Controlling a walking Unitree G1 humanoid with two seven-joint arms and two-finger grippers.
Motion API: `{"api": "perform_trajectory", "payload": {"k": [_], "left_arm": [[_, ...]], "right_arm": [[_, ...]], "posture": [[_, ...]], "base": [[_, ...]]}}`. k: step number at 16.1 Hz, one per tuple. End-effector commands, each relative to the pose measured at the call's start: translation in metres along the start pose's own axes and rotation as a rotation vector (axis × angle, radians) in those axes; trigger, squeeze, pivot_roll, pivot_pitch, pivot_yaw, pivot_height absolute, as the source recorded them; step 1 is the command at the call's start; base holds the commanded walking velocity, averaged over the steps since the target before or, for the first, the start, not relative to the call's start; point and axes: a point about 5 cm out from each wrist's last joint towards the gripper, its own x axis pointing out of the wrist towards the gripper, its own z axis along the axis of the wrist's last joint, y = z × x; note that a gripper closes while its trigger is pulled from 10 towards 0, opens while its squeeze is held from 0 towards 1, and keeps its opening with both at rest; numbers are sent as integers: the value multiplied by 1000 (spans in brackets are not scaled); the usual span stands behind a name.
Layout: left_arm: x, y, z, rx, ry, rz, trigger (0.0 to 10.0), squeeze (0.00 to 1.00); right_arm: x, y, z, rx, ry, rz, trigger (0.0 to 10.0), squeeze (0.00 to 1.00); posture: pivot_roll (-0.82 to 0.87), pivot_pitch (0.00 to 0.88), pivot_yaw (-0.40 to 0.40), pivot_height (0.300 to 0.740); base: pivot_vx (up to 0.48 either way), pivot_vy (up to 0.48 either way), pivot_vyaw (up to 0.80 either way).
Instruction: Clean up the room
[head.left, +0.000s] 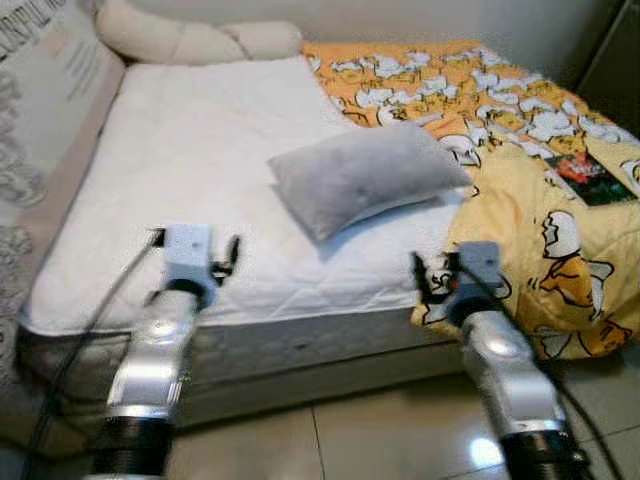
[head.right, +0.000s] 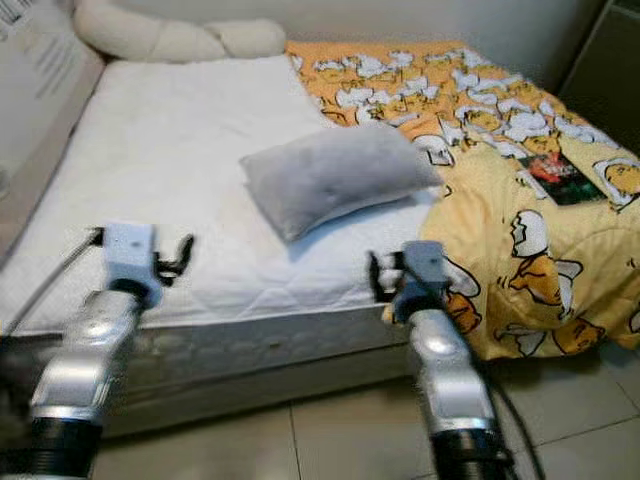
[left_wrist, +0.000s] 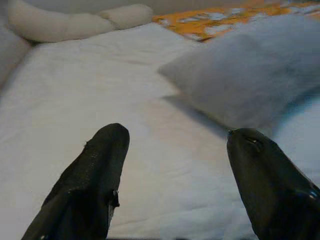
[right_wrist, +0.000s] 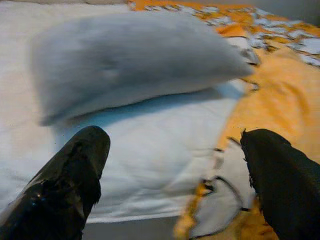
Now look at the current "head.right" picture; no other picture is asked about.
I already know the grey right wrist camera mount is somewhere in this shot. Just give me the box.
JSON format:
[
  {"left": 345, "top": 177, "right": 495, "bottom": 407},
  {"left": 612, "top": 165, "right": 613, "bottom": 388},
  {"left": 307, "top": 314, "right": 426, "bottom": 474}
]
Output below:
[{"left": 400, "top": 240, "right": 449, "bottom": 306}]

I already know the dark green and red book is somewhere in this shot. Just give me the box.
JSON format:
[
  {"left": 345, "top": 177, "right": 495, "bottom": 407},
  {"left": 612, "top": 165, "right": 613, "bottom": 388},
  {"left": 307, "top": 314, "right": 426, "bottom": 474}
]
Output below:
[{"left": 520, "top": 150, "right": 611, "bottom": 208}]

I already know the yellow cartoon egg print blanket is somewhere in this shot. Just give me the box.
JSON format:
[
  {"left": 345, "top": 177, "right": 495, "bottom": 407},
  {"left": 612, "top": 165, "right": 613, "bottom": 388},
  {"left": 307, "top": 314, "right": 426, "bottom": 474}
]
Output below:
[{"left": 285, "top": 40, "right": 640, "bottom": 361}]

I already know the dark cabinet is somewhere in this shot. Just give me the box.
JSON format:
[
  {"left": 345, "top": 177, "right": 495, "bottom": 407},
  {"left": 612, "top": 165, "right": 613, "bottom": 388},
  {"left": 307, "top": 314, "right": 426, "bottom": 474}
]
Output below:
[{"left": 558, "top": 0, "right": 640, "bottom": 156}]

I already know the white quilted mattress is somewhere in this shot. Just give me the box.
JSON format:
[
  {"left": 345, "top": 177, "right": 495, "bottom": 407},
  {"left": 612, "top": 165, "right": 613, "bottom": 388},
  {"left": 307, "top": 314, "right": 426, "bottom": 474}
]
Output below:
[{"left": 5, "top": 55, "right": 446, "bottom": 401}]

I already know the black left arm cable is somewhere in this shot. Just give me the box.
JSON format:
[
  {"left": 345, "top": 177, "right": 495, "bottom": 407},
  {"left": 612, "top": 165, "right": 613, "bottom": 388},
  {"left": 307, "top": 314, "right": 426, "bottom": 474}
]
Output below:
[{"left": 0, "top": 228, "right": 109, "bottom": 336}]

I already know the beige bed base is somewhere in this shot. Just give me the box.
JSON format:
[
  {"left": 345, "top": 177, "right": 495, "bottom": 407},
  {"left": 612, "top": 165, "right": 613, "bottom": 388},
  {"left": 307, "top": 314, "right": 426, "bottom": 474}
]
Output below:
[{"left": 0, "top": 340, "right": 421, "bottom": 441}]

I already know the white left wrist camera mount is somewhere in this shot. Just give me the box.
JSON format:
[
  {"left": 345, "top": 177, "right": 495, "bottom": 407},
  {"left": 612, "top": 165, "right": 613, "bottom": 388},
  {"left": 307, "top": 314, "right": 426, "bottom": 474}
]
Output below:
[{"left": 102, "top": 221, "right": 164, "bottom": 286}]

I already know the beige printed padded headboard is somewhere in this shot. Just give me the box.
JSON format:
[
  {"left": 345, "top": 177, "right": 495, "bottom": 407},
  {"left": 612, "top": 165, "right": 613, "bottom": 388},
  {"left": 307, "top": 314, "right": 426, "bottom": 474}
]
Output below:
[{"left": 0, "top": 0, "right": 106, "bottom": 256}]

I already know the cream bolster pillow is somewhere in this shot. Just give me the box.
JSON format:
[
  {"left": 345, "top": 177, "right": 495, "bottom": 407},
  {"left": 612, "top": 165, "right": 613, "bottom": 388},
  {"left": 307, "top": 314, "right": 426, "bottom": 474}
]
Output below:
[{"left": 73, "top": 0, "right": 289, "bottom": 65}]

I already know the grey plush pillow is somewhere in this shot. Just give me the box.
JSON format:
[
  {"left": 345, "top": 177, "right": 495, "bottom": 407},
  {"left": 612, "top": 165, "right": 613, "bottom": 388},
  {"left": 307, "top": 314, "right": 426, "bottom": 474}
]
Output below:
[{"left": 240, "top": 122, "right": 444, "bottom": 244}]

